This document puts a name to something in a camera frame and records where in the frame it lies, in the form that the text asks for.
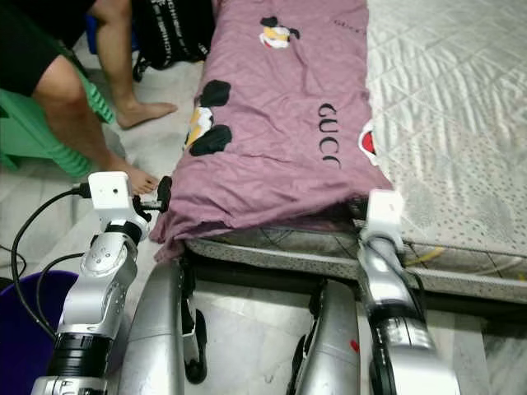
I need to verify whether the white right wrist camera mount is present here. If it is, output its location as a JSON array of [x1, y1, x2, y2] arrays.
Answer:
[[365, 189, 406, 252]]

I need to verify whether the purple cartoon print blanket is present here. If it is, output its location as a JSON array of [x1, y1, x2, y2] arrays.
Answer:
[[150, 0, 394, 264]]

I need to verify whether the purple plastic bucket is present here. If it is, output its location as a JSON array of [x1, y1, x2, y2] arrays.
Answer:
[[0, 272, 83, 395]]

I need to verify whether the person in black clothes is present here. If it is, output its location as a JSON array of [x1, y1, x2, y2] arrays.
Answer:
[[0, 0, 178, 197]]

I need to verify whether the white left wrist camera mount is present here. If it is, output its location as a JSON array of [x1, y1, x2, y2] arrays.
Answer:
[[89, 171, 151, 244]]

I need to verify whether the black backpack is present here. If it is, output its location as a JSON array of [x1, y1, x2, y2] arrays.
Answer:
[[132, 0, 219, 81]]

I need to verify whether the green plastic stool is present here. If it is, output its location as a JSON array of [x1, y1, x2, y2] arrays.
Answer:
[[0, 86, 116, 172]]

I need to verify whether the grey quilted mattress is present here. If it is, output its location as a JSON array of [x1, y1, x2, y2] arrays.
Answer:
[[185, 0, 527, 305]]

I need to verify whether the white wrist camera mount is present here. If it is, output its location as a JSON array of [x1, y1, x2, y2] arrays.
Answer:
[[89, 171, 151, 244], [365, 189, 406, 252]]

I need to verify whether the silver left robot leg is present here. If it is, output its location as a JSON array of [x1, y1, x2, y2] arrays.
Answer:
[[119, 262, 207, 395]]

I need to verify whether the blue plastic container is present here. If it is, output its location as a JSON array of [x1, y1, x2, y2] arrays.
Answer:
[[84, 15, 101, 54]]

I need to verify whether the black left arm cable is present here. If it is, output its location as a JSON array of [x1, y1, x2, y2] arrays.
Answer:
[[10, 184, 93, 346]]

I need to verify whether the dark bed base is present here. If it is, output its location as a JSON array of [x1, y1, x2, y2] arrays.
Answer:
[[181, 251, 527, 334]]

